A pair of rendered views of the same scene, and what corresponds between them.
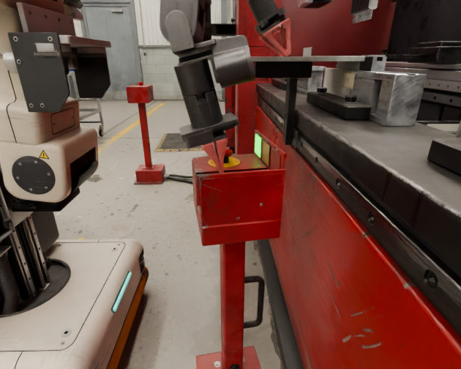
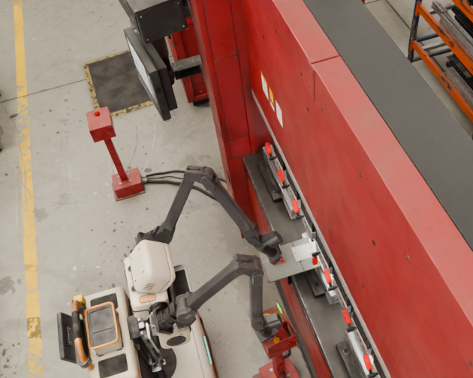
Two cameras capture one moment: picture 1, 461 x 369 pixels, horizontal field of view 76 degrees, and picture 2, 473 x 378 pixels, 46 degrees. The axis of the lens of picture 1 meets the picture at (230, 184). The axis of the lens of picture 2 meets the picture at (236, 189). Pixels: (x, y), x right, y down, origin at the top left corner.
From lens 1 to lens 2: 2.54 m
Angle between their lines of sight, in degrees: 29
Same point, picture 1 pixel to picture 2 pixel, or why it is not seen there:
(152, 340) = (224, 361)
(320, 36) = not seen: hidden behind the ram
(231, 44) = (274, 321)
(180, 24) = (258, 326)
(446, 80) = not seen: hidden behind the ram
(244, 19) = (224, 125)
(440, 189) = (334, 367)
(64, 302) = (184, 368)
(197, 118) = (264, 336)
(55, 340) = not seen: outside the picture
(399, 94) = (332, 298)
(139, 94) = (104, 132)
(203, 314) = (248, 334)
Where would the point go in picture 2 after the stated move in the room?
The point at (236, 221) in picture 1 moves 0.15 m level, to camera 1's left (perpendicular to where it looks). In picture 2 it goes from (281, 349) to (252, 358)
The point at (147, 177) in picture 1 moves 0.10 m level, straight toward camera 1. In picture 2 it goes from (128, 191) to (133, 199)
